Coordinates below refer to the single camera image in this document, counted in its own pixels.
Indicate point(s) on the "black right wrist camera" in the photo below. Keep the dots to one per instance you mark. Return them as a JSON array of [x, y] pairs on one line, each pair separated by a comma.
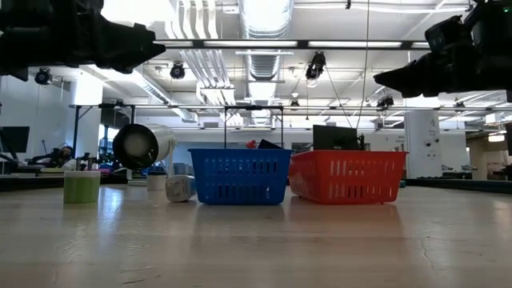
[[448, 34]]

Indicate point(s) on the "white cylindrical tube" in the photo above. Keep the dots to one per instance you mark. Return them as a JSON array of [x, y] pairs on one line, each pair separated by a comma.
[[138, 146]]

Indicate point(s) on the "silver ceiling duct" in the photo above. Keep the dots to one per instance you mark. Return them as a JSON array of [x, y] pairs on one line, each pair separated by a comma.
[[264, 68]]

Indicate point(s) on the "white and blue adapter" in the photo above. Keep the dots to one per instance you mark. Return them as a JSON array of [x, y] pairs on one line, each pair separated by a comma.
[[178, 188]]

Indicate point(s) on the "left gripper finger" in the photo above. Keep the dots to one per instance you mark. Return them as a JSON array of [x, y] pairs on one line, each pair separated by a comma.
[[128, 46]]

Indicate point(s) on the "red plastic basket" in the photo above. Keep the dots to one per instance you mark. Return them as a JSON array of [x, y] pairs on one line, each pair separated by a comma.
[[348, 158]]

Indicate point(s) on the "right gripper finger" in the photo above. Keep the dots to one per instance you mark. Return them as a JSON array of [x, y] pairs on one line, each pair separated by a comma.
[[416, 78]]

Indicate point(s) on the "person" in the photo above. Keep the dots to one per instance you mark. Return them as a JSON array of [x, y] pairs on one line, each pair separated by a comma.
[[65, 153]]

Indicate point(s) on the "black ceiling spotlight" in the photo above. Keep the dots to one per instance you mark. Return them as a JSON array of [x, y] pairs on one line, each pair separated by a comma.
[[43, 76], [386, 101], [316, 66], [177, 71]]

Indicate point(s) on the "black background robot arm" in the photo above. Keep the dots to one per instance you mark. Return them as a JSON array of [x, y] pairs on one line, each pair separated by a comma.
[[42, 160]]

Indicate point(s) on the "black monitor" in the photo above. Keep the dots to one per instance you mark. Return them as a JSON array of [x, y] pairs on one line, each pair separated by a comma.
[[334, 137], [16, 140]]

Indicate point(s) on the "small white cup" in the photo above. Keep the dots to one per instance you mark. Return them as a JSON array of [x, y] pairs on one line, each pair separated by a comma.
[[156, 183]]

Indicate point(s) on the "blue plastic basket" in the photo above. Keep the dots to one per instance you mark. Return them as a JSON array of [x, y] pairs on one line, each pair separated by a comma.
[[240, 160]]

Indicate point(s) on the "thin black background frame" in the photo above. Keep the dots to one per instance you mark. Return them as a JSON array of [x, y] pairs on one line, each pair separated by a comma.
[[254, 107]]

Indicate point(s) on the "green plastic cup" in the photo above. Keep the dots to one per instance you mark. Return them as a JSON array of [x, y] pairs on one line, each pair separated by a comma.
[[81, 190]]

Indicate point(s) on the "small red object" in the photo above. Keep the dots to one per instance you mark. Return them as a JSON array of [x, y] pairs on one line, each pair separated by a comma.
[[250, 144]]

